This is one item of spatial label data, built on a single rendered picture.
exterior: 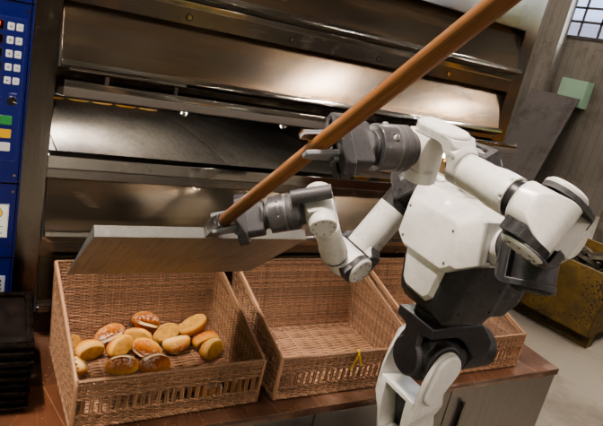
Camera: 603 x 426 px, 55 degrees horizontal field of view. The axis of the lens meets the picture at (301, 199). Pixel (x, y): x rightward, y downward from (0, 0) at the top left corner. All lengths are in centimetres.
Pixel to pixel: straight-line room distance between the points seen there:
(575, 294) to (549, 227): 358
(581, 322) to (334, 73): 299
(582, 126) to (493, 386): 807
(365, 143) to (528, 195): 28
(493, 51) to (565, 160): 785
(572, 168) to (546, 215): 929
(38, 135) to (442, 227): 118
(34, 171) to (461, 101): 165
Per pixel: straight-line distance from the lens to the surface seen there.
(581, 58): 1053
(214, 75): 192
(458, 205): 135
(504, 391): 257
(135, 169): 193
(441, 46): 79
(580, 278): 453
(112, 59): 183
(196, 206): 204
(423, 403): 154
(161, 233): 140
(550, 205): 99
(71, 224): 194
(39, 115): 185
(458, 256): 132
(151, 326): 202
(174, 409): 178
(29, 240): 197
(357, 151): 102
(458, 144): 106
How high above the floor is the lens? 169
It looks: 16 degrees down
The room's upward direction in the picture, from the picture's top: 13 degrees clockwise
